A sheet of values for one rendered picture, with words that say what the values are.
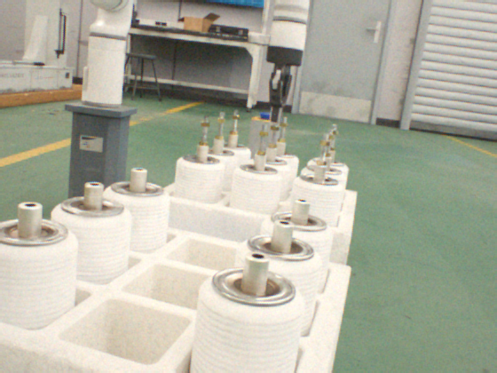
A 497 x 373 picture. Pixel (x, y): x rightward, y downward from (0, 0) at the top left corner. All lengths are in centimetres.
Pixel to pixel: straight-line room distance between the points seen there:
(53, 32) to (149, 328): 426
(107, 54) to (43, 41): 338
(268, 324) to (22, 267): 24
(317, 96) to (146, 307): 574
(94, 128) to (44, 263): 85
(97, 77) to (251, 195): 56
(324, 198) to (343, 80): 533
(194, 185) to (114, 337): 46
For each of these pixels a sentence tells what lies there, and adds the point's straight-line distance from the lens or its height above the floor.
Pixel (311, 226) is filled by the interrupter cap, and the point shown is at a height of 25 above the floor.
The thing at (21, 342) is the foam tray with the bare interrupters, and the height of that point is 18.
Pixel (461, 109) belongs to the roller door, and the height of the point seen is 31.
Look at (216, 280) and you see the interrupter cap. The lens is 47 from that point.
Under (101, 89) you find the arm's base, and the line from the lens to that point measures 135.
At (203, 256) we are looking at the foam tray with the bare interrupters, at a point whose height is 15.
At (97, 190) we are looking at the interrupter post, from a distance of 64.
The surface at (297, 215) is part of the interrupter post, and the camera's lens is 68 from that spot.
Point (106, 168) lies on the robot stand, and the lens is 135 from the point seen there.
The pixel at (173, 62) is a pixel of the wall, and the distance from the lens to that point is 639.
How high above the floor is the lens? 44
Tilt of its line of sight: 12 degrees down
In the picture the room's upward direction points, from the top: 7 degrees clockwise
